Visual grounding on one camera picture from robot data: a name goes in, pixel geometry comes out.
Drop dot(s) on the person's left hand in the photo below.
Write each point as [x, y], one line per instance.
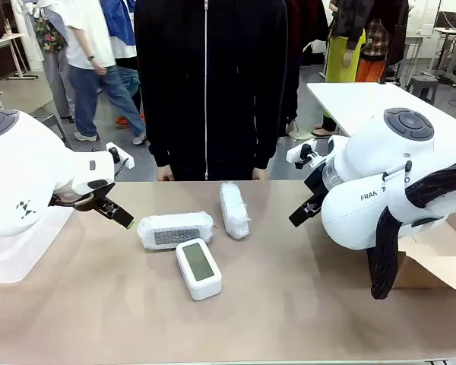
[260, 174]

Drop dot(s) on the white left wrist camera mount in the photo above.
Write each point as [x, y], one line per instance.
[123, 157]

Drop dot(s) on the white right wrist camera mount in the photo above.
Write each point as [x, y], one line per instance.
[300, 152]

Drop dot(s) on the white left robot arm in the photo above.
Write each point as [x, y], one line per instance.
[26, 167]

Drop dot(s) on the orange shoes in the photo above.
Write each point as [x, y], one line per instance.
[121, 121]

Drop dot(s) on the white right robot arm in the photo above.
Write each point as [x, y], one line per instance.
[376, 171]

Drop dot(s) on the orange trousers garment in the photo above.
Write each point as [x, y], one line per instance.
[370, 70]

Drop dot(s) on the person in black hoodie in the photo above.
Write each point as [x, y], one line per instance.
[209, 87]

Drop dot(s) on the white unwrapped digital clock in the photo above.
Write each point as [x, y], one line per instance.
[198, 270]

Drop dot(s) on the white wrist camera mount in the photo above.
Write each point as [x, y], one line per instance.
[123, 157]
[300, 152]

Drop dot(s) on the grey round stool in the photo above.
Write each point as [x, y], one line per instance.
[422, 85]

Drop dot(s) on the brown cardboard box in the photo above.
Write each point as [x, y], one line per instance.
[425, 270]

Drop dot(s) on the clear plastic bin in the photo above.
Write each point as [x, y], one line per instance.
[26, 254]

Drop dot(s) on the person in blue jacket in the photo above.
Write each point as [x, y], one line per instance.
[121, 26]

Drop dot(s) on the person in yellow apron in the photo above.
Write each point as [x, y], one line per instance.
[340, 57]

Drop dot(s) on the white-legged background table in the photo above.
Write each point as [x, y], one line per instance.
[7, 42]

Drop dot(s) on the person's right hand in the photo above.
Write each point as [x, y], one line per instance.
[164, 174]

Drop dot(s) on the bubble-wrapped clock fully covered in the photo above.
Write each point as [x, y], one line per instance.
[233, 209]

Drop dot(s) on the grey stool with square seat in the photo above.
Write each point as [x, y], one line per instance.
[51, 121]

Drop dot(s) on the person in white t-shirt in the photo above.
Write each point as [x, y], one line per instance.
[91, 45]

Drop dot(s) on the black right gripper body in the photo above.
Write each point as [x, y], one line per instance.
[318, 186]

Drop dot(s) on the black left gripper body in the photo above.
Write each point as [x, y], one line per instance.
[87, 203]

